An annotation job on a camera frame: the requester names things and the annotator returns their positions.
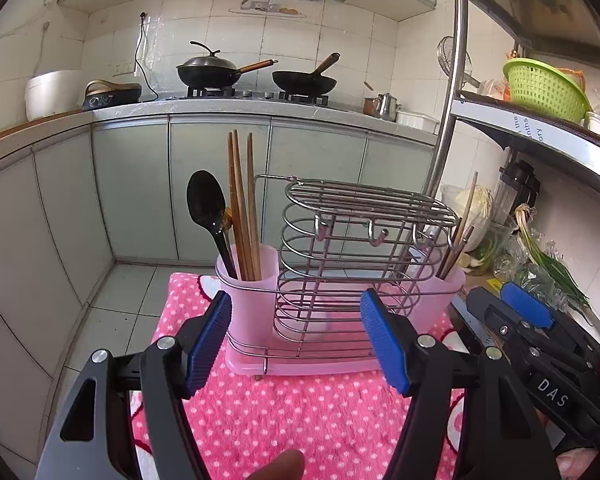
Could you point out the metal mesh strainer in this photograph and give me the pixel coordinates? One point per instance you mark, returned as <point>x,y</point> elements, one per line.
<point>447,55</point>

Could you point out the gas stove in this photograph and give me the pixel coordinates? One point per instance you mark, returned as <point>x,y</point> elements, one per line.
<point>250,94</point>

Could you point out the white wall socket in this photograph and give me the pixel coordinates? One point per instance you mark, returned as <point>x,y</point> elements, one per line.
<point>124,67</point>

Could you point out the pink plastic cup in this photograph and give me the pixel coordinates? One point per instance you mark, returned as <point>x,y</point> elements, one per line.
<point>445,300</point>
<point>250,310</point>

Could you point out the glass wall shelf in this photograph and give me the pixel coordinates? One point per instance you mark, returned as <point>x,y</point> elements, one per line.
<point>265,7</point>

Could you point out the black blender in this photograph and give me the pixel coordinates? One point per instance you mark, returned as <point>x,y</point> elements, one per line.
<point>517,185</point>

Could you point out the white tray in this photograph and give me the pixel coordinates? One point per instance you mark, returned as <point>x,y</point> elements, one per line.
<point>416,121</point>

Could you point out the person's right hand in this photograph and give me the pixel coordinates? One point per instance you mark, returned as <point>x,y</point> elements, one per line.
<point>577,467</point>

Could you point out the person's left hand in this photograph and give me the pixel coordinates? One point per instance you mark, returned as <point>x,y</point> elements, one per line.
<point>280,467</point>

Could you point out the black frying pan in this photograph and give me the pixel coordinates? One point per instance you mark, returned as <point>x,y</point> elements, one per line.
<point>302,81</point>

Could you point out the glass bowl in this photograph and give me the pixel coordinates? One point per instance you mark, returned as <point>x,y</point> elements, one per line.
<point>500,232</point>

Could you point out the green onions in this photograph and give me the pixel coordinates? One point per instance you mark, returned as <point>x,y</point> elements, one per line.
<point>550,262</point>

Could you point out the pink plastic drip tray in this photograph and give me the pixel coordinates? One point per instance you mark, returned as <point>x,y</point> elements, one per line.
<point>320,366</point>

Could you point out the dark wooden chopstick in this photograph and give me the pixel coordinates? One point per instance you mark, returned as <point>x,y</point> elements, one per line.
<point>447,262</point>
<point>457,255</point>

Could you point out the green plastic colander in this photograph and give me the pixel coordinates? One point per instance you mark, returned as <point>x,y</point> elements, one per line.
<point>545,90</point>

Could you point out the pink cutlery drainer rack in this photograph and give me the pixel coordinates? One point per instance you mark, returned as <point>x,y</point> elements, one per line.
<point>370,199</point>

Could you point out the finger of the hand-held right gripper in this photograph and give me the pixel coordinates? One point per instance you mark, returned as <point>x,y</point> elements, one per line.
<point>490,312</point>
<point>527,307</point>

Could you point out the plastic bag of greens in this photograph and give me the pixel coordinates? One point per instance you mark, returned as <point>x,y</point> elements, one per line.
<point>517,267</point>

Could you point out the steel kettle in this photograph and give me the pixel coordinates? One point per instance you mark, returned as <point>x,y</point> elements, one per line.
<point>387,107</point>

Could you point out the orange food packet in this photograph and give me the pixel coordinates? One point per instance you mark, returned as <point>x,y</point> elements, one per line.
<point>495,89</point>

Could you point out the black electric baking pan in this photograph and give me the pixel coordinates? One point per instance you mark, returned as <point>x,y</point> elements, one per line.
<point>112,97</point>

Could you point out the black wok with lid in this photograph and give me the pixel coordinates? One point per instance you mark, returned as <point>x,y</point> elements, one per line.
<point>205,72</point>

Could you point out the metal shelf rack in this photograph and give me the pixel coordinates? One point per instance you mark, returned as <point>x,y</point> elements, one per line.
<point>460,35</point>

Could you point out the napa cabbage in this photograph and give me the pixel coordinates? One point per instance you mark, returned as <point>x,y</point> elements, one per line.
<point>480,210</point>

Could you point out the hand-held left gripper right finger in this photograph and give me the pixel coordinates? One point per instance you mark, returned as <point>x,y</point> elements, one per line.
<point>382,340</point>

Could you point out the white rice cooker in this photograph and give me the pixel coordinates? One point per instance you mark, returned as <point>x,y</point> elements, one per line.
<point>52,95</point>

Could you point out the black spoon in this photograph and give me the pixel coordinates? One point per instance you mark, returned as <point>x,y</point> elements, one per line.
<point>205,205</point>

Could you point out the grey kitchen counter cabinets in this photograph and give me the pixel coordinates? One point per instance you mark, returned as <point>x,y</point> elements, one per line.
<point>130,185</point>

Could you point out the pink polka dot blanket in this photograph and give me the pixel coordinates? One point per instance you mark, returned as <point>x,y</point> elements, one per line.
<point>305,410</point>

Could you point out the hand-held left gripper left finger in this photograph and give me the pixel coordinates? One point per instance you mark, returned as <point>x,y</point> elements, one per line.
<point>210,345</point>

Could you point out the brown jar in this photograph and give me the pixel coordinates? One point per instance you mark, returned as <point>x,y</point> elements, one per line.
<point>369,106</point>

